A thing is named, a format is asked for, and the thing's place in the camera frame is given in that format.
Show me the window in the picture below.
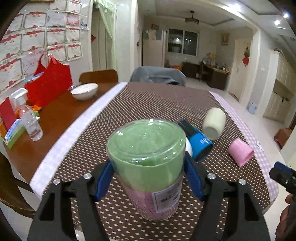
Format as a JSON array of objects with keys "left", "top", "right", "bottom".
[{"left": 168, "top": 29, "right": 199, "bottom": 56}]

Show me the clear spray bottle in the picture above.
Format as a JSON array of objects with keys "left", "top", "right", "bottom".
[{"left": 9, "top": 88, "right": 43, "bottom": 142}]

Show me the wooden chair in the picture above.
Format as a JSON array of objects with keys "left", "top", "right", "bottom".
[
  {"left": 0, "top": 153, "right": 36, "bottom": 218},
  {"left": 79, "top": 69, "right": 118, "bottom": 84}
]

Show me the right hand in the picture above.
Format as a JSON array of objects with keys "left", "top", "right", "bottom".
[{"left": 275, "top": 194, "right": 293, "bottom": 240}]

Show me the small pink cup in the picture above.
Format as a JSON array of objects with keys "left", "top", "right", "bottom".
[{"left": 228, "top": 138, "right": 254, "bottom": 167}]

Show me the blue bucket on floor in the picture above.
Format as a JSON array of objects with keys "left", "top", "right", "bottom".
[{"left": 246, "top": 102, "right": 257, "bottom": 114}]

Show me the glass cup green pink paper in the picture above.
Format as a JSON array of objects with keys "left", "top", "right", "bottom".
[{"left": 106, "top": 119, "right": 186, "bottom": 221}]

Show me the red box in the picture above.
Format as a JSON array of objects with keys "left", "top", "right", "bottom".
[{"left": 0, "top": 97, "right": 16, "bottom": 130}]

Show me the dark wooden desk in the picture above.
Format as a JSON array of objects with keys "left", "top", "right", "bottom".
[{"left": 182, "top": 62, "right": 230, "bottom": 90}]

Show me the framed picture far wall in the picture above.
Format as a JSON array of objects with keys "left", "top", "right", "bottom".
[{"left": 221, "top": 33, "right": 230, "bottom": 46}]

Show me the grey covered chair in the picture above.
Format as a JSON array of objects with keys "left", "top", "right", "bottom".
[{"left": 130, "top": 66, "right": 186, "bottom": 86}]

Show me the brown polka dot tablecloth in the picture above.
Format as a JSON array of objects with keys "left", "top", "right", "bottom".
[{"left": 30, "top": 83, "right": 279, "bottom": 240}]

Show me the white paper cup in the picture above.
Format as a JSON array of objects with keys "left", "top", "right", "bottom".
[{"left": 186, "top": 138, "right": 193, "bottom": 157}]

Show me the wooden chair far side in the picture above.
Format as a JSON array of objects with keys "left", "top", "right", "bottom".
[{"left": 79, "top": 69, "right": 118, "bottom": 84}]

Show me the blue black can cup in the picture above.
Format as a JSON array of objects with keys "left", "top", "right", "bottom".
[{"left": 177, "top": 119, "right": 213, "bottom": 162}]

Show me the green door curtain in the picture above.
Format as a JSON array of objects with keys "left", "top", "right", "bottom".
[{"left": 93, "top": 0, "right": 117, "bottom": 70}]

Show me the wooden chair left side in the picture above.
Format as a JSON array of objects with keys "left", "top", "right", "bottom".
[{"left": 0, "top": 153, "right": 36, "bottom": 218}]

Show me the white ceramic bowl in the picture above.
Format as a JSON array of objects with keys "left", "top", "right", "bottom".
[{"left": 70, "top": 83, "right": 98, "bottom": 101}]

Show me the red tote bag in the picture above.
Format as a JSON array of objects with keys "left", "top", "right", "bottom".
[{"left": 25, "top": 54, "right": 72, "bottom": 108}]

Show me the ceiling fan lamp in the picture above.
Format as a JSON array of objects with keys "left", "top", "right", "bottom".
[{"left": 185, "top": 10, "right": 200, "bottom": 25}]

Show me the pale green ceramic cup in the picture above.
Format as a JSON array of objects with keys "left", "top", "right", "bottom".
[{"left": 202, "top": 108, "right": 226, "bottom": 141}]

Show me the red door ornament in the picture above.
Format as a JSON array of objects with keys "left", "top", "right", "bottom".
[{"left": 242, "top": 45, "right": 250, "bottom": 67}]

